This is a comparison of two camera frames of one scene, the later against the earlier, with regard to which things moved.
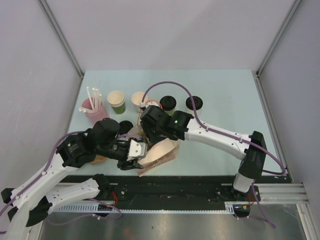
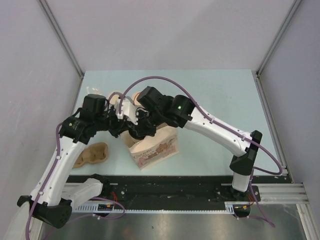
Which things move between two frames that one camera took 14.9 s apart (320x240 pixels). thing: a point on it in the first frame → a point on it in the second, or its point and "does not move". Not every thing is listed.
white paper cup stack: [136, 98] does not move
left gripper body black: [115, 149] → [109, 122]
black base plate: [129, 189] does not move
